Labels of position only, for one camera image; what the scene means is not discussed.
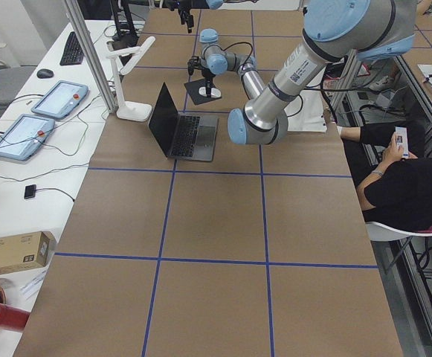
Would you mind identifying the grey laptop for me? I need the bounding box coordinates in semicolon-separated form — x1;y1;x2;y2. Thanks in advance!
149;84;219;162

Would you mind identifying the seated person in black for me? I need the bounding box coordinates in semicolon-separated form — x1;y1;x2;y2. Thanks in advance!
338;120;432;233

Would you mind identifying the aluminium frame post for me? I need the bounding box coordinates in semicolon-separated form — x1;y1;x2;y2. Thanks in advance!
62;0;117;113

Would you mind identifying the small black puck device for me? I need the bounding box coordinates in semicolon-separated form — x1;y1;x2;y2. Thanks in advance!
24;184;37;199

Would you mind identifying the white chair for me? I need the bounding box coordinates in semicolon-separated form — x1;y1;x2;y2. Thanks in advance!
364;221;432;276

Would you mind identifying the black keyboard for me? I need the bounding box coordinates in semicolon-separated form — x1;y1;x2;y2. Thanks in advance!
59;31;84;66

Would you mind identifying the black computer mouse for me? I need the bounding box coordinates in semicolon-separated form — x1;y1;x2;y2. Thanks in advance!
36;68;54;79

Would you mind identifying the black mouse pad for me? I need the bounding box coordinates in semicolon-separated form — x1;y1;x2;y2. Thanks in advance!
184;78;222;105

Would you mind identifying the white desk lamp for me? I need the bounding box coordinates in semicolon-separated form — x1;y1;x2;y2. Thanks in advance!
106;36;156;122

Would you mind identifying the upper teach pendant tablet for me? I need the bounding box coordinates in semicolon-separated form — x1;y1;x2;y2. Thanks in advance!
31;80;88;120

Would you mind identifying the red bottle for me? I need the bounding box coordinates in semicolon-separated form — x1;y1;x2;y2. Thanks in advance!
0;303;30;332

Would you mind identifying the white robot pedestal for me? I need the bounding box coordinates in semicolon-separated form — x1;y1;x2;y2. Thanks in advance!
285;91;327;133

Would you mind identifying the white computer mouse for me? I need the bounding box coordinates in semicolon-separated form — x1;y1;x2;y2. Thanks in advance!
199;87;222;97

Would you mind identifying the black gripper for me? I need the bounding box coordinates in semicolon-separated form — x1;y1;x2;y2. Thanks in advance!
176;0;194;33
202;67;216;97

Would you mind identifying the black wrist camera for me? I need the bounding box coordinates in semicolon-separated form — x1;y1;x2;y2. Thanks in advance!
187;56;204;76

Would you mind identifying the cardboard box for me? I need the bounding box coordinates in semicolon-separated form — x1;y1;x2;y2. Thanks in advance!
0;231;56;275

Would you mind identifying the lower teach pendant tablet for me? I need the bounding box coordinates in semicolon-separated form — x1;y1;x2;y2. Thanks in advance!
0;115;55;161

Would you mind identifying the teach pendant tablet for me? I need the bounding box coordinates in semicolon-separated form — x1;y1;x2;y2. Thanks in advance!
0;115;55;161
31;80;88;120

